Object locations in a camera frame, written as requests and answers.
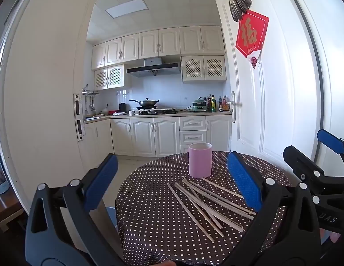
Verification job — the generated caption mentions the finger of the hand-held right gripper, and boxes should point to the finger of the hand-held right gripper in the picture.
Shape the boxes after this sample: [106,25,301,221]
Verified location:
[317,129,344,157]
[283,145,344,229]

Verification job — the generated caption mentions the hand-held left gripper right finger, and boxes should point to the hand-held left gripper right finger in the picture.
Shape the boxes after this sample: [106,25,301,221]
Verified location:
[216,152,323,266]

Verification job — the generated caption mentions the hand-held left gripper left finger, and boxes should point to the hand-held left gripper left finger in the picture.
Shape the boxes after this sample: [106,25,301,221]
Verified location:
[25,154,125,266]

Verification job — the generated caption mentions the pile of wooden chopsticks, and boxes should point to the pile of wooden chopsticks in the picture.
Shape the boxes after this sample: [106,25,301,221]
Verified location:
[167,176,257,242]

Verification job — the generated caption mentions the pink cup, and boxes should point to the pink cup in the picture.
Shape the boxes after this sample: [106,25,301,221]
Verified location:
[188,142,213,178]

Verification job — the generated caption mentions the light blue bucket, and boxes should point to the light blue bucket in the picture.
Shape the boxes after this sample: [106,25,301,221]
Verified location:
[105,206,118,228]

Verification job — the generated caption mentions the cream lower cabinets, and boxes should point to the cream lower cabinets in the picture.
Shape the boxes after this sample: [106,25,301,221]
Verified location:
[83,115,232,157]

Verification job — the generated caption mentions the cream cabinets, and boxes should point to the cream cabinets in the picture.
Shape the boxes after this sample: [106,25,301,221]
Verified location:
[91,25,226,71]
[83,115,232,157]

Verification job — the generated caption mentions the white door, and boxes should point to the white door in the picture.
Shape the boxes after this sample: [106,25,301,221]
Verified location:
[215,0,325,178]

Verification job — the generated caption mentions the green electric cooker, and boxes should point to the green electric cooker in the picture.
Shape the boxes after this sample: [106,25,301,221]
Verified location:
[192,98,208,112]

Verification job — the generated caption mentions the gas stove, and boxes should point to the gas stove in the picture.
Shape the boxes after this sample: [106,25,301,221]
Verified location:
[133,108,176,115]

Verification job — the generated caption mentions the wok with lid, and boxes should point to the wok with lid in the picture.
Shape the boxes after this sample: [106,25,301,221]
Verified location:
[129,98,160,108]

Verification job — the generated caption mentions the wooden furniture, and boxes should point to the wooden furniture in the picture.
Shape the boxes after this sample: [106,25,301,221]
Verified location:
[0,191,25,229]

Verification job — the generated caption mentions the blue-lid water bottle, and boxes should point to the blue-lid water bottle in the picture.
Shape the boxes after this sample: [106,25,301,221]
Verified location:
[0,156,10,194]

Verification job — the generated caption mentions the small lattice-door cabinet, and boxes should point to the small lattice-door cabinet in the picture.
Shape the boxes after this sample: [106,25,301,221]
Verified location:
[94,64,125,90]

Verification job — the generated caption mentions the wide lattice-door cabinet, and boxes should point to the wide lattice-door cabinet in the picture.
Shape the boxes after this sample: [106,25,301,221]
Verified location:
[181,55,227,82]

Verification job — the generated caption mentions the range hood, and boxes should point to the range hood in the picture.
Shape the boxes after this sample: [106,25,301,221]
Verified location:
[126,57,181,78]

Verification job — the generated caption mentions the red diamond door poster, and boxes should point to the red diamond door poster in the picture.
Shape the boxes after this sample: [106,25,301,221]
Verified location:
[235,9,270,69]

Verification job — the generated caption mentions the cream upper cabinets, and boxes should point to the cream upper cabinets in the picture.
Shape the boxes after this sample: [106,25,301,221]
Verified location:
[91,25,226,71]

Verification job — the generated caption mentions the feather fan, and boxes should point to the feather fan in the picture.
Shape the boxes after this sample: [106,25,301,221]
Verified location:
[227,0,253,23]

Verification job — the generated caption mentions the ceiling light panel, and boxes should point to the ceiling light panel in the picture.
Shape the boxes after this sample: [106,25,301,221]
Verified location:
[105,0,149,20]

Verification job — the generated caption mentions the white door handle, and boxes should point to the white door handle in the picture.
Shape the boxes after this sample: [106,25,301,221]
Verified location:
[231,91,243,123]

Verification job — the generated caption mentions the wall utensil rack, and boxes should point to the wall utensil rack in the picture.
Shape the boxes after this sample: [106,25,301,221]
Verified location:
[82,84,100,115]

